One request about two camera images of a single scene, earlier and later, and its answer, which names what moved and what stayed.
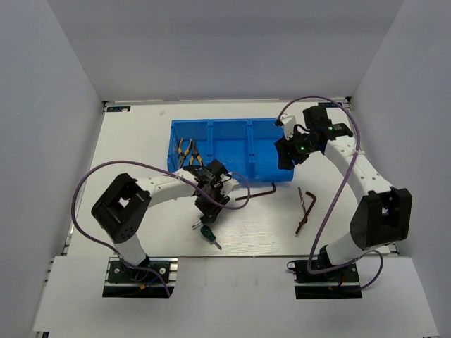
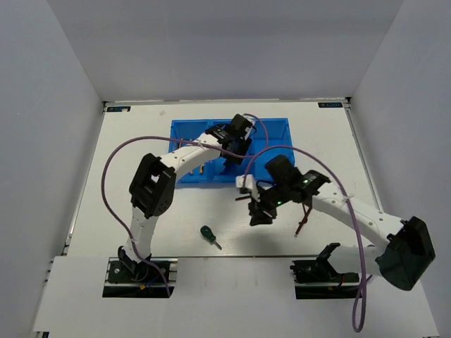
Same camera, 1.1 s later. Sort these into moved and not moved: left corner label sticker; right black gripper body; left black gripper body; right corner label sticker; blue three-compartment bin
Moved: right black gripper body; left black gripper body
Not moved: blue three-compartment bin; left corner label sticker; right corner label sticker
